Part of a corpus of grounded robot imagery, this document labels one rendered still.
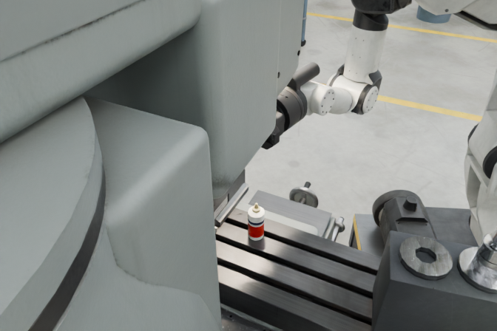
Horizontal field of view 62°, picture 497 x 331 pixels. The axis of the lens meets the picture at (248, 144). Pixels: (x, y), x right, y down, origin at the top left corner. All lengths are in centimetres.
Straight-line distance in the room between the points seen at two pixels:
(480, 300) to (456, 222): 93
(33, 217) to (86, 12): 13
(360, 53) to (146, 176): 93
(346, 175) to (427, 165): 56
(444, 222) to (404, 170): 118
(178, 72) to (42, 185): 23
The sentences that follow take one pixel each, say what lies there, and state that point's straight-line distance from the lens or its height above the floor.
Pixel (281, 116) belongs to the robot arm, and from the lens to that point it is 84.
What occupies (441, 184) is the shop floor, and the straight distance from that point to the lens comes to 284.
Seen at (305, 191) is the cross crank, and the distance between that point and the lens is 156.
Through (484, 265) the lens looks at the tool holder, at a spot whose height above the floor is 113.
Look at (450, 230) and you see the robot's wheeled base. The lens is 170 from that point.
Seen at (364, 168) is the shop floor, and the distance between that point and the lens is 279.
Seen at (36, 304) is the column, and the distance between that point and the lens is 20.
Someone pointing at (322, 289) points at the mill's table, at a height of 90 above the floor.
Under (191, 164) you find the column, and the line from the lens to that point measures 30.
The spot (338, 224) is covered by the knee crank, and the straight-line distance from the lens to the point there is 167.
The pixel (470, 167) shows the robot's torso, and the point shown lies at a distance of 141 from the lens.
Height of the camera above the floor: 170
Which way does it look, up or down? 36 degrees down
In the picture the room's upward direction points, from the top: straight up
